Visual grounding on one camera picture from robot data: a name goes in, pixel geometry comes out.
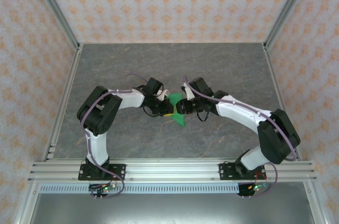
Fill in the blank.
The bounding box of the green square paper sheet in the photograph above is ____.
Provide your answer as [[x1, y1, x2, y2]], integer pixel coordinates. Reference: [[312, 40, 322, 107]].
[[168, 93, 186, 128]]

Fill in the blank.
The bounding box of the grey metal shelf panel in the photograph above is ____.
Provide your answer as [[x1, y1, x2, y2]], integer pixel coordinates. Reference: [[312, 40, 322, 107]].
[[29, 193, 316, 224]]

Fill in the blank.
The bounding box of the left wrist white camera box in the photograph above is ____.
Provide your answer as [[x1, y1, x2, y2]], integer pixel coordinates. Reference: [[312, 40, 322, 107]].
[[157, 89, 171, 101]]

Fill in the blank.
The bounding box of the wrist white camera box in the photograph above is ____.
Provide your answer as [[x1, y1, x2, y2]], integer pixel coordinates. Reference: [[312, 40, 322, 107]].
[[181, 83, 195, 101], [157, 89, 171, 101]]

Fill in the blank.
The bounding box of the left gripper thin black wire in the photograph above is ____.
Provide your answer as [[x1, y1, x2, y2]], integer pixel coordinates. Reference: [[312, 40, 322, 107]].
[[142, 106, 157, 118]]

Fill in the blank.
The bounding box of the gripper thin black wire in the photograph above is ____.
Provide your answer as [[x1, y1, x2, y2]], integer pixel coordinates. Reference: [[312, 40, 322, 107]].
[[196, 111, 214, 122], [142, 106, 157, 118]]

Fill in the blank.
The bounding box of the right gripper thin black wire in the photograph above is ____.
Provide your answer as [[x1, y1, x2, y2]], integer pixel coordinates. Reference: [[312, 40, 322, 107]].
[[196, 111, 214, 122]]

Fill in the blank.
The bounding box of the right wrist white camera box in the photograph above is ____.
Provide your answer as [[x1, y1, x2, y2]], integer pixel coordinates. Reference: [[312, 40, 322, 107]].
[[181, 83, 195, 101]]

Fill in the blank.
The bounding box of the aluminium mounting rail beam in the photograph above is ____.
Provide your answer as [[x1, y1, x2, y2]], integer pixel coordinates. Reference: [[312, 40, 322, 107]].
[[28, 159, 318, 182]]

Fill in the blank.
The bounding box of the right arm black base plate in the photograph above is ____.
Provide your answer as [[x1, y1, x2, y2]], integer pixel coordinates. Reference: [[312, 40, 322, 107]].
[[218, 163, 266, 181]]

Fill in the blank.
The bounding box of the aluminium table side rail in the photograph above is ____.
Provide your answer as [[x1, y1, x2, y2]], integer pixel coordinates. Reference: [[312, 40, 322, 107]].
[[42, 43, 84, 161], [262, 43, 302, 161]]

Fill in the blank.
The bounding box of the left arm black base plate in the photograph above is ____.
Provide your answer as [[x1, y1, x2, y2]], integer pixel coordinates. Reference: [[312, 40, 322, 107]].
[[77, 164, 127, 181]]

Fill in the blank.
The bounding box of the slotted grey cable duct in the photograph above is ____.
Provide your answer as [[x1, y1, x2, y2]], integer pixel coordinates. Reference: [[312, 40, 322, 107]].
[[39, 184, 240, 195]]

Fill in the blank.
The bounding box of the aluminium frame post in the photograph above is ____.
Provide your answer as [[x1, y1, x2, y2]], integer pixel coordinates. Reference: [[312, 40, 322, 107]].
[[28, 0, 82, 51], [262, 0, 317, 50]]

